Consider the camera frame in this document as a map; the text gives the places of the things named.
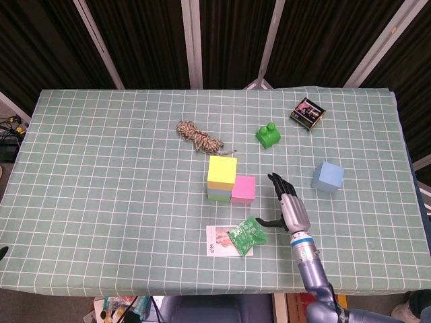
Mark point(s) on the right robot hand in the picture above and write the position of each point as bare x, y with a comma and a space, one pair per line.
294, 208

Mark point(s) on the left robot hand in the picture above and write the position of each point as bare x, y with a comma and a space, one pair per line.
2, 253

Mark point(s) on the blue foam cube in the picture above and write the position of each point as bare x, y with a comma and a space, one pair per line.
328, 176
219, 192

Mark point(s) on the pink foam cube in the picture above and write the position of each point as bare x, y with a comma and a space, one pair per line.
243, 188

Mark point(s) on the yellow foam cube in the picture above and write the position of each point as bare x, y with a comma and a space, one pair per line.
222, 170

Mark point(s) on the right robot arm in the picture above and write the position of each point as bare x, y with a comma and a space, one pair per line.
314, 276

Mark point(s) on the green tea sachet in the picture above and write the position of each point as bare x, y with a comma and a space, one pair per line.
247, 235

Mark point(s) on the green foam cube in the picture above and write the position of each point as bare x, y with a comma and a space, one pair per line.
219, 198

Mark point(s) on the green studded toy brick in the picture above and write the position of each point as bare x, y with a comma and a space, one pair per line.
267, 136

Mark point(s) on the white picture postcard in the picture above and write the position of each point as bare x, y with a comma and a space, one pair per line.
217, 244

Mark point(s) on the red plastic crate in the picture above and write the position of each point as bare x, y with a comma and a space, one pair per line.
304, 303

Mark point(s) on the dark printed tin box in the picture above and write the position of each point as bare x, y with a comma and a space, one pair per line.
308, 114

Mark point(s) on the white table leg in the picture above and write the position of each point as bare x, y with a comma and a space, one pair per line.
279, 309

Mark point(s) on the green checked tablecloth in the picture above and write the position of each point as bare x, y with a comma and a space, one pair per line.
101, 202

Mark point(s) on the brown white twine bundle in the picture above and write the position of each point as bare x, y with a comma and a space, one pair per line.
198, 136

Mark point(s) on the teal snack packet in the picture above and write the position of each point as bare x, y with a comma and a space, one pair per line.
139, 304

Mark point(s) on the white sneaker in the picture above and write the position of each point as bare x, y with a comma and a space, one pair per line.
405, 310

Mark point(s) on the dark pleated curtain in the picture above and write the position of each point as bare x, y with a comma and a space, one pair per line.
148, 40

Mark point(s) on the white frame rail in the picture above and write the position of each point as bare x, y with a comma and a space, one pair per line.
13, 106
422, 165

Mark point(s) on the white metal frame post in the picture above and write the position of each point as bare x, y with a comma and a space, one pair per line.
101, 47
269, 43
377, 47
192, 43

